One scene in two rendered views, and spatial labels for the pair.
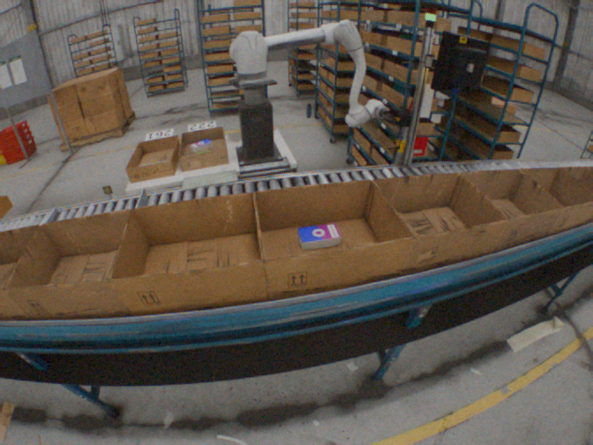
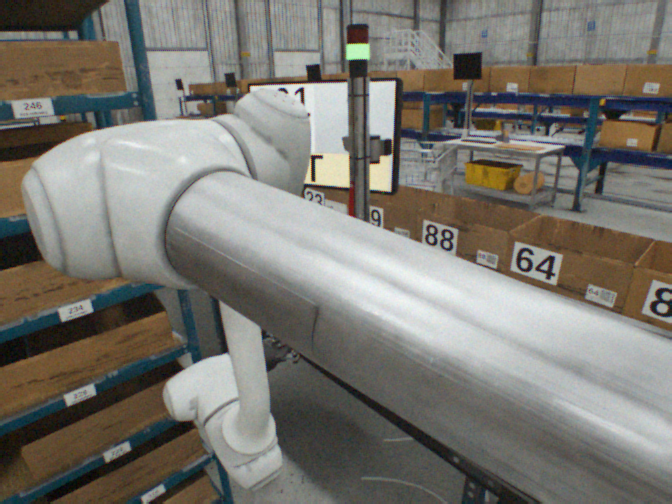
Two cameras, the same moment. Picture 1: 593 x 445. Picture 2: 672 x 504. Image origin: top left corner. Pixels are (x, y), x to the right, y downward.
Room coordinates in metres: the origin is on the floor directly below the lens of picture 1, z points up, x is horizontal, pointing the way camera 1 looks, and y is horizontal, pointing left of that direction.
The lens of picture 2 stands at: (2.04, 0.18, 1.54)
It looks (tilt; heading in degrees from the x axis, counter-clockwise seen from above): 23 degrees down; 240
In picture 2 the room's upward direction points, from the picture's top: 2 degrees counter-clockwise
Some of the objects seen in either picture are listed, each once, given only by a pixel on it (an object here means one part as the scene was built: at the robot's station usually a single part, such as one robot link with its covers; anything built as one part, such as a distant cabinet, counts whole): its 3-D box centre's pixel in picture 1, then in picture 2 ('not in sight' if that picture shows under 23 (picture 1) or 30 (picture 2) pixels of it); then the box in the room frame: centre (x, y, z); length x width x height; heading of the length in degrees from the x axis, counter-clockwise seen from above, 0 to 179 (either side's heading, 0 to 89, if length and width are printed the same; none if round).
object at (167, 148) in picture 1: (155, 157); not in sight; (1.50, 0.88, 0.80); 0.38 x 0.28 x 0.10; 14
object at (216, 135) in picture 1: (203, 147); not in sight; (1.61, 0.58, 0.80); 0.38 x 0.28 x 0.10; 17
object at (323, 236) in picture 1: (319, 237); not in sight; (0.68, -0.07, 0.90); 0.13 x 0.07 x 0.04; 102
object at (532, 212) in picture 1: (507, 207); (476, 231); (0.78, -0.85, 0.97); 0.39 x 0.29 x 0.17; 101
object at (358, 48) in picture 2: (431, 14); (357, 45); (1.48, -0.66, 1.62); 0.05 x 0.05 x 0.06
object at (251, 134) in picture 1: (256, 129); not in sight; (1.59, 0.23, 0.91); 0.26 x 0.26 x 0.33; 15
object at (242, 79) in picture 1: (249, 77); not in sight; (1.59, 0.26, 1.23); 0.22 x 0.18 x 0.06; 112
